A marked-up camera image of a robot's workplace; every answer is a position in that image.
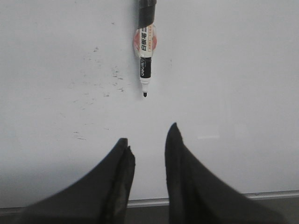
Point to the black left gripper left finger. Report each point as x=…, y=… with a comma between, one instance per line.
x=99, y=197

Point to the white whiteboard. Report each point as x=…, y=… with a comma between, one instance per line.
x=226, y=71

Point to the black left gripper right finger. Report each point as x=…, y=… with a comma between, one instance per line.
x=197, y=196

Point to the white black whiteboard marker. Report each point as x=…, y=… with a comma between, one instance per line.
x=145, y=41

